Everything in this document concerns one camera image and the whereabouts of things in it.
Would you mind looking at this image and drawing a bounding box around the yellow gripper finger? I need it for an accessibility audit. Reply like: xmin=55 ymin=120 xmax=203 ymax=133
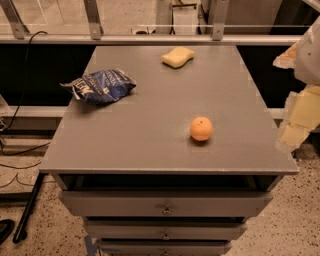
xmin=273 ymin=43 xmax=298 ymax=69
xmin=275 ymin=85 xmax=320 ymax=152

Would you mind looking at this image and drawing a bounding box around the orange fruit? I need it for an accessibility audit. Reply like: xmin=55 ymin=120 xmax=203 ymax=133
xmin=189 ymin=117 xmax=213 ymax=141

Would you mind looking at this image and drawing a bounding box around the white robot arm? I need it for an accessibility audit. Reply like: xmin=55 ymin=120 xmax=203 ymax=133
xmin=273 ymin=17 xmax=320 ymax=152

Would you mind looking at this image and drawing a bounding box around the blue chip bag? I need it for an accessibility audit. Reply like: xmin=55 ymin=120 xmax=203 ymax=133
xmin=61 ymin=69 xmax=136 ymax=105

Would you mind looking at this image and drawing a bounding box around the yellow sponge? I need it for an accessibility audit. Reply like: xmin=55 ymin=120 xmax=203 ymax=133
xmin=161 ymin=46 xmax=195 ymax=68

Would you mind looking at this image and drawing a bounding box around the grey drawer cabinet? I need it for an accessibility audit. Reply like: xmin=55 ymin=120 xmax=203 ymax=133
xmin=38 ymin=45 xmax=300 ymax=256

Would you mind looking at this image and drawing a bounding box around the middle grey drawer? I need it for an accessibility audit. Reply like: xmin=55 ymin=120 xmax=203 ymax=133
xmin=84 ymin=218 xmax=247 ymax=241

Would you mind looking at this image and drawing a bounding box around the grey drawer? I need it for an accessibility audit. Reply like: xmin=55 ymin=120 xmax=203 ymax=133
xmin=84 ymin=218 xmax=247 ymax=241
xmin=60 ymin=191 xmax=272 ymax=217
xmin=100 ymin=240 xmax=231 ymax=256

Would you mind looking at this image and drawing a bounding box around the bottom grey drawer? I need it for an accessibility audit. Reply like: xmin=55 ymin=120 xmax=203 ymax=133
xmin=100 ymin=240 xmax=231 ymax=256

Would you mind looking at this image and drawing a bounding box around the top grey drawer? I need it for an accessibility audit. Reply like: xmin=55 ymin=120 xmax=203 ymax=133
xmin=60 ymin=191 xmax=272 ymax=217

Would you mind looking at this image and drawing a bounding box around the grey metal railing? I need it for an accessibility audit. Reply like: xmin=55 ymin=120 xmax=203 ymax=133
xmin=0 ymin=0 xmax=320 ymax=47

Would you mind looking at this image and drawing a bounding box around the black metal bar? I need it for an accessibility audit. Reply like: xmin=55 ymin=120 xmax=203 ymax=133
xmin=12 ymin=173 xmax=45 ymax=244

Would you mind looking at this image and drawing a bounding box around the black object on floor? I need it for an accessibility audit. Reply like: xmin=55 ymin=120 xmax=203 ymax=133
xmin=0 ymin=219 xmax=15 ymax=245

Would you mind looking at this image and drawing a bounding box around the black power cable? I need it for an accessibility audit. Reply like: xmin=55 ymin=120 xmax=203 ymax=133
xmin=0 ymin=30 xmax=52 ymax=156

